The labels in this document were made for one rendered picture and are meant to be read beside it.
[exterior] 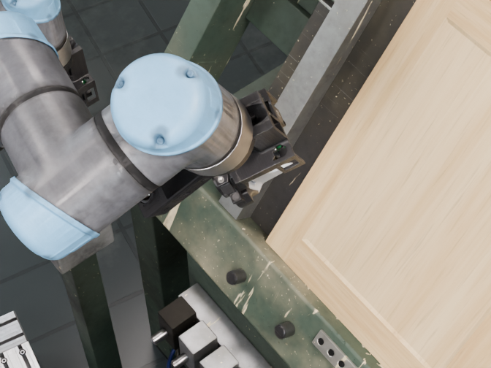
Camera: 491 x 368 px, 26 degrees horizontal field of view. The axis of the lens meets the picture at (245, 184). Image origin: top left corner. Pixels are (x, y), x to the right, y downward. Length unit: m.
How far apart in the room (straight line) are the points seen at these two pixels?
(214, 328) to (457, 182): 0.56
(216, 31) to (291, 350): 0.57
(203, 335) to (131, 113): 1.15
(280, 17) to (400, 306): 0.54
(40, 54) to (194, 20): 0.99
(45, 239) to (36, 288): 2.03
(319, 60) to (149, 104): 0.95
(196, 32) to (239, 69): 1.37
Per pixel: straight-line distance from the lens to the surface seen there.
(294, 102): 1.75
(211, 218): 1.87
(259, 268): 1.82
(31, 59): 0.89
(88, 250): 1.99
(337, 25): 1.70
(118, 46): 3.32
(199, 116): 0.77
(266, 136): 0.94
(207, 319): 1.94
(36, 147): 0.84
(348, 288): 1.75
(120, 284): 2.84
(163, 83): 0.78
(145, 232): 2.20
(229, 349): 1.91
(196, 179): 0.96
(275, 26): 1.87
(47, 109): 0.86
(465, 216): 1.62
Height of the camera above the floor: 2.47
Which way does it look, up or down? 56 degrees down
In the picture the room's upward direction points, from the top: straight up
